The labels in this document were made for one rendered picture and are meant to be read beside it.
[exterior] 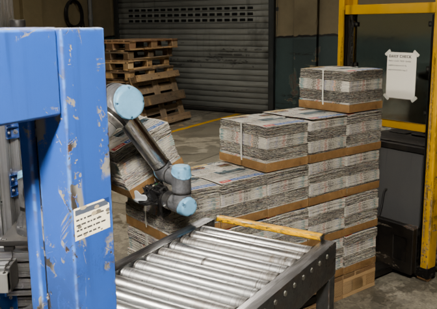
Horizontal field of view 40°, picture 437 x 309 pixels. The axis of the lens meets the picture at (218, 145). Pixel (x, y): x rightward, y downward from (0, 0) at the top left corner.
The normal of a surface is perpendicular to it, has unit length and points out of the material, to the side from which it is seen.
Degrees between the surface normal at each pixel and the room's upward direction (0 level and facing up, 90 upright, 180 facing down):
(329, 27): 90
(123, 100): 85
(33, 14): 90
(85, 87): 90
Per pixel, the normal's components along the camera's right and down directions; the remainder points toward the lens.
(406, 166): -0.79, 0.13
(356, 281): 0.62, 0.15
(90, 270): 0.85, 0.10
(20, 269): 0.05, 0.20
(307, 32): -0.52, 0.18
